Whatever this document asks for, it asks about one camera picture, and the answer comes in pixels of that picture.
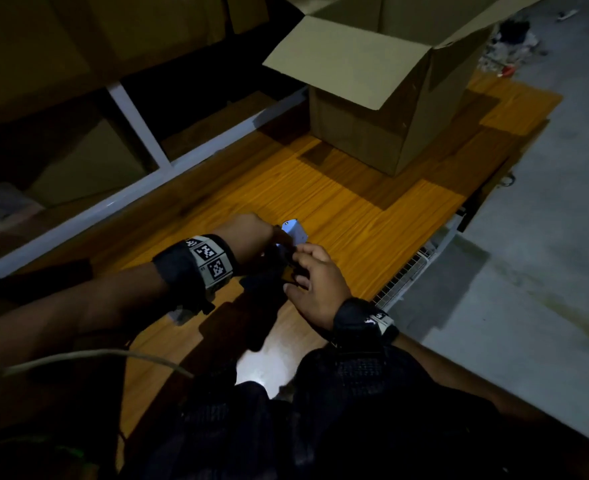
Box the person's left hand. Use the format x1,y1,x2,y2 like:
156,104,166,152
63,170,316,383
213,213,280,268

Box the person's right hand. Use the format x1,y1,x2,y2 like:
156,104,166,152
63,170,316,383
283,243,353,331

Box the blue tape dispenser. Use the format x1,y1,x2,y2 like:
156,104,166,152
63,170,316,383
269,218,309,268

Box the person's left forearm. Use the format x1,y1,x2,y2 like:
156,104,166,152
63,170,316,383
0,277,175,375

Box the person's right forearm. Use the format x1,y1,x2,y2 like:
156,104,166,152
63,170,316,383
392,332,589,445

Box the person's dark clothing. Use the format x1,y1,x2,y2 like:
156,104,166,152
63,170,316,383
119,344,589,480

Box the black marker wristband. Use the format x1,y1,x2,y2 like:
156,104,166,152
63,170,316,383
152,233,240,315
332,297,400,348

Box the cardboard box under shelf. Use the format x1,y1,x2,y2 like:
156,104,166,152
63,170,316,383
26,119,148,208

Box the open cardboard box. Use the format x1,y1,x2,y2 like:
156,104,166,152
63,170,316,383
263,0,550,177

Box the large plain cardboard box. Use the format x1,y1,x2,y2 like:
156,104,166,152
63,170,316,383
44,0,228,91
224,0,270,35

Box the pile of plastic scraps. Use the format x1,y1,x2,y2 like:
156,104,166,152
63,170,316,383
479,17,540,78

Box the white wire mesh basket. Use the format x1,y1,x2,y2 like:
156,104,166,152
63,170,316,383
372,214,463,311

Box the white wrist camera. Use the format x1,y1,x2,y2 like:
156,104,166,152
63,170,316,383
166,303,215,327

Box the white metal shelf frame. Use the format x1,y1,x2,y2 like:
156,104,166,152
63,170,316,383
0,82,309,285

